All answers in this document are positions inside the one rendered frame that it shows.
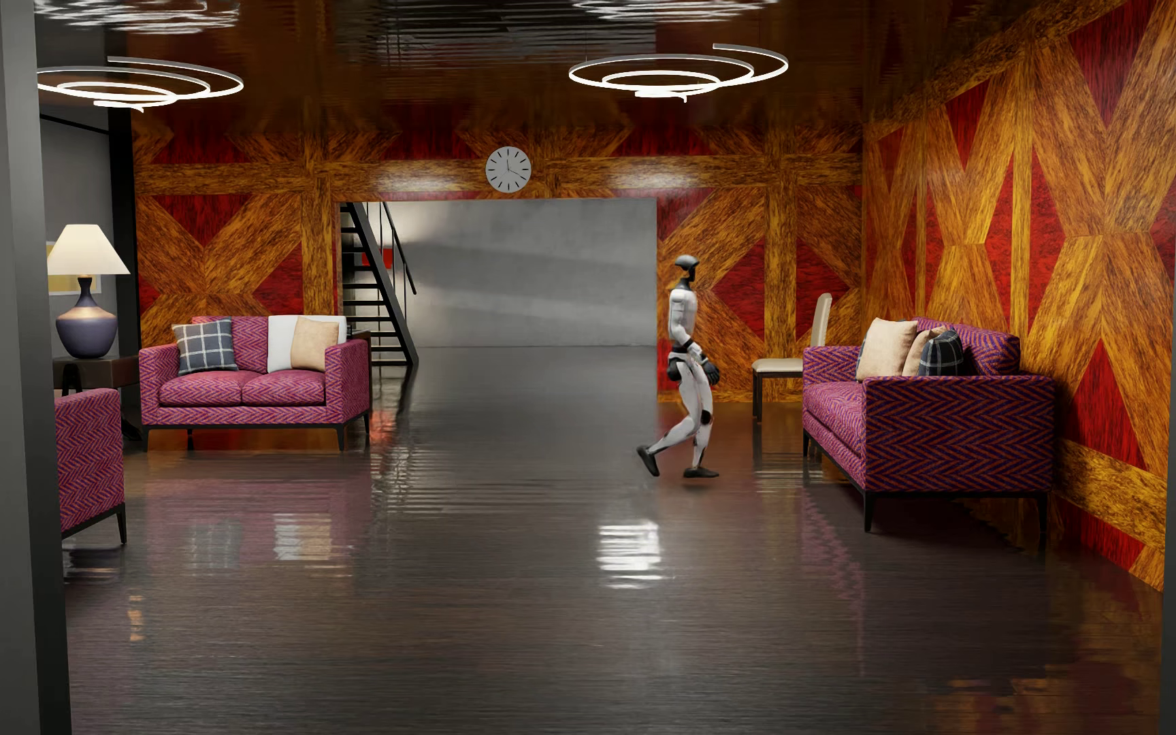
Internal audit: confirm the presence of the magenta chevron armchair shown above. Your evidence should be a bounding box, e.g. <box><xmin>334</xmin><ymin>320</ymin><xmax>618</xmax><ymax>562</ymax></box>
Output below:
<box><xmin>55</xmin><ymin>388</ymin><xmax>129</xmax><ymax>546</ymax></box>

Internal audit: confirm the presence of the long magenta chevron sofa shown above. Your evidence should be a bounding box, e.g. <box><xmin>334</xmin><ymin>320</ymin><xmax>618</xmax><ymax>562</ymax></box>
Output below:
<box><xmin>801</xmin><ymin>318</ymin><xmax>1058</xmax><ymax>535</ymax></box>

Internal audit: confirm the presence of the dark plaid cushion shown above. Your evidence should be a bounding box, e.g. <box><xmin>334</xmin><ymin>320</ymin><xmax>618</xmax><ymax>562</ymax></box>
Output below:
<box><xmin>919</xmin><ymin>329</ymin><xmax>968</xmax><ymax>378</ymax></box>

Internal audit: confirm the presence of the white left robot leg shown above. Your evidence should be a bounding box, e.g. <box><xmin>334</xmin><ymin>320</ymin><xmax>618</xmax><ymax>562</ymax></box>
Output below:
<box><xmin>636</xmin><ymin>408</ymin><xmax>700</xmax><ymax>478</ymax></box>

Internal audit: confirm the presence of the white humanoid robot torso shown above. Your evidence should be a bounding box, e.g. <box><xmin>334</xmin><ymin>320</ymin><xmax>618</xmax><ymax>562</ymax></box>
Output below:
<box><xmin>668</xmin><ymin>284</ymin><xmax>700</xmax><ymax>355</ymax></box>

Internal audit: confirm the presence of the white robot leg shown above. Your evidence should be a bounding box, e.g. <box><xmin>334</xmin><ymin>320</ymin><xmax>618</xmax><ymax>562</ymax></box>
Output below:
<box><xmin>681</xmin><ymin>355</ymin><xmax>722</xmax><ymax>480</ymax></box>
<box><xmin>636</xmin><ymin>408</ymin><xmax>700</xmax><ymax>478</ymax></box>

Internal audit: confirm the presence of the large beige cushion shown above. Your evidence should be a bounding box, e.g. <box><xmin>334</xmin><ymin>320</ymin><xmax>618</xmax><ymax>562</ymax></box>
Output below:
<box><xmin>855</xmin><ymin>317</ymin><xmax>920</xmax><ymax>382</ymax></box>

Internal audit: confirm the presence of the yellow framed wall picture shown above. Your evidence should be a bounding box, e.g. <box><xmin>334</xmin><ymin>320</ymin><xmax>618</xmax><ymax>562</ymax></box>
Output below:
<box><xmin>46</xmin><ymin>241</ymin><xmax>102</xmax><ymax>297</ymax></box>

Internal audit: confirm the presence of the black metal staircase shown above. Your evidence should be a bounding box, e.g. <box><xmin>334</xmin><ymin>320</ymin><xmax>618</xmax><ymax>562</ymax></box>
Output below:
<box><xmin>340</xmin><ymin>201</ymin><xmax>420</xmax><ymax>369</ymax></box>

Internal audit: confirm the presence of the spiral ring ceiling light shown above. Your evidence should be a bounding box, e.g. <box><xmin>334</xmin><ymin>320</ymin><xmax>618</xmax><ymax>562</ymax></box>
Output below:
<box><xmin>568</xmin><ymin>43</ymin><xmax>790</xmax><ymax>102</ymax></box>
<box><xmin>37</xmin><ymin>56</ymin><xmax>245</xmax><ymax>112</ymax></box>

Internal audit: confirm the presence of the white right robot leg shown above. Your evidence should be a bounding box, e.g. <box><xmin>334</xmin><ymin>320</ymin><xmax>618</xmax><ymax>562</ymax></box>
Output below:
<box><xmin>681</xmin><ymin>355</ymin><xmax>722</xmax><ymax>480</ymax></box>

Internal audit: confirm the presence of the blue table lamp white shade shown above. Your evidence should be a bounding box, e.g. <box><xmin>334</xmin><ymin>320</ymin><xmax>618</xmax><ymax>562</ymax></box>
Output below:
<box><xmin>46</xmin><ymin>223</ymin><xmax>131</xmax><ymax>359</ymax></box>

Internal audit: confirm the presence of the beige wooden dining chair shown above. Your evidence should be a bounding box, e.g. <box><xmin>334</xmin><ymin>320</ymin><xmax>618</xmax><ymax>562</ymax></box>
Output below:
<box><xmin>750</xmin><ymin>293</ymin><xmax>834</xmax><ymax>423</ymax></box>

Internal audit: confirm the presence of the grey plaid cushion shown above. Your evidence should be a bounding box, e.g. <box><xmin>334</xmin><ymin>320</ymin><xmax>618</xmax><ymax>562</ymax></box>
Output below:
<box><xmin>171</xmin><ymin>318</ymin><xmax>240</xmax><ymax>376</ymax></box>

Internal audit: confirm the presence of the white cushion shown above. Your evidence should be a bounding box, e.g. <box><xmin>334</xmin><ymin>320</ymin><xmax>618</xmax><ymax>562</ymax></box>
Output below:
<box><xmin>266</xmin><ymin>314</ymin><xmax>348</xmax><ymax>374</ymax></box>

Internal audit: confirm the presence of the tan cushion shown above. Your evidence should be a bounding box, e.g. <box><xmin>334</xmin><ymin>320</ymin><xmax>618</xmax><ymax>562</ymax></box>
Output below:
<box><xmin>290</xmin><ymin>316</ymin><xmax>341</xmax><ymax>373</ymax></box>

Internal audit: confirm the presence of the magenta chevron two-seat sofa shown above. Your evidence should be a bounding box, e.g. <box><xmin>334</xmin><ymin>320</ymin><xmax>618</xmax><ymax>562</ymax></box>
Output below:
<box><xmin>139</xmin><ymin>314</ymin><xmax>374</xmax><ymax>453</ymax></box>

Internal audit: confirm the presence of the dark wooden side table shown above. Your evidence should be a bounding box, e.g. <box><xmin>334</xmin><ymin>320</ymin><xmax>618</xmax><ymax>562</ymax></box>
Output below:
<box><xmin>52</xmin><ymin>354</ymin><xmax>142</xmax><ymax>430</ymax></box>

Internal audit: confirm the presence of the narrow beige cushion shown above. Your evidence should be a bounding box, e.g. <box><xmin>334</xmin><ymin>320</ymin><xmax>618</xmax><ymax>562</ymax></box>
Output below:
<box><xmin>901</xmin><ymin>325</ymin><xmax>949</xmax><ymax>378</ymax></box>

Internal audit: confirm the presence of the round white wall clock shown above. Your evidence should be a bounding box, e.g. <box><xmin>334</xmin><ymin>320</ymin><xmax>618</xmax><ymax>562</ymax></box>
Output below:
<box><xmin>485</xmin><ymin>146</ymin><xmax>533</xmax><ymax>195</ymax></box>

